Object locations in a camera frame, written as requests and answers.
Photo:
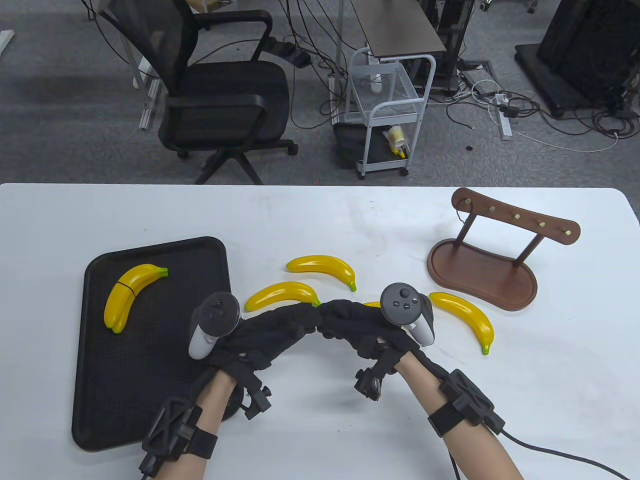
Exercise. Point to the person's left hand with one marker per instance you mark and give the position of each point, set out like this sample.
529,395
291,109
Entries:
280,330

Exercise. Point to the person's right hand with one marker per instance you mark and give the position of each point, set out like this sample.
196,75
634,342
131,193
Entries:
350,320

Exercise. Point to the black elastic band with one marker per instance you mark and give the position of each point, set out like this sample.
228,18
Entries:
125,286
457,212

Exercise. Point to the person's right forearm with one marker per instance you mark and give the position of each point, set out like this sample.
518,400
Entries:
415,380

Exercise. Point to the person's left forearm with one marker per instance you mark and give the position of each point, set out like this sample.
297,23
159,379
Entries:
210,400

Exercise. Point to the grey handheld controller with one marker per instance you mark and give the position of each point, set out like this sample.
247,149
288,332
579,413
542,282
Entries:
217,312
400,302

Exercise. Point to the brown wooden hook stand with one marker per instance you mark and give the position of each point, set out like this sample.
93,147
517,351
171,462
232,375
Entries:
480,280

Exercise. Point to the black plastic tray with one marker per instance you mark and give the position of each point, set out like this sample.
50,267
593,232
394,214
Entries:
125,375

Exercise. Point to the black mesh bin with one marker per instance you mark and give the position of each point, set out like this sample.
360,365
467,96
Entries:
347,145

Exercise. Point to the white utility cart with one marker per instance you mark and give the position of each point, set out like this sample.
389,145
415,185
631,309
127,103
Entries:
366,140

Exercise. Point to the yellow white bottle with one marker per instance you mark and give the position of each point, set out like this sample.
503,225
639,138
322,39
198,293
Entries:
397,137

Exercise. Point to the white power strip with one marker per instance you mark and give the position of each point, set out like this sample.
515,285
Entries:
331,100
505,125

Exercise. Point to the small white bottle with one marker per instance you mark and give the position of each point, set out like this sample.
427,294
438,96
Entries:
376,85

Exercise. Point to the black office chair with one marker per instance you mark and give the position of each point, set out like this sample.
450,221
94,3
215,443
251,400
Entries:
235,90

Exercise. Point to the black power adapter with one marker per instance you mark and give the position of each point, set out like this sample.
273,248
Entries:
300,60

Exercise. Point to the metal floor box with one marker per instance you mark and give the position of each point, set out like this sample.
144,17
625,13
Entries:
477,77

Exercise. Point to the dark top side table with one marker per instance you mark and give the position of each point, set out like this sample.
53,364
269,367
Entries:
400,30

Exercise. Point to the cardboard box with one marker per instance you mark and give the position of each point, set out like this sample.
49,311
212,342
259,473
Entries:
205,5

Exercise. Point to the black equipment base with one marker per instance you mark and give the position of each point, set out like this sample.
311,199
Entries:
575,50

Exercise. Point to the white board corner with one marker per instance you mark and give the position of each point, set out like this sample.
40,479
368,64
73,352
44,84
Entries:
5,40

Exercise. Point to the silver metal frame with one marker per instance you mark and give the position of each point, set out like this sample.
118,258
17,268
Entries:
146,117

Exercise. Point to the black metal desk frame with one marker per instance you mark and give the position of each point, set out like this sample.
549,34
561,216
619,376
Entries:
450,30

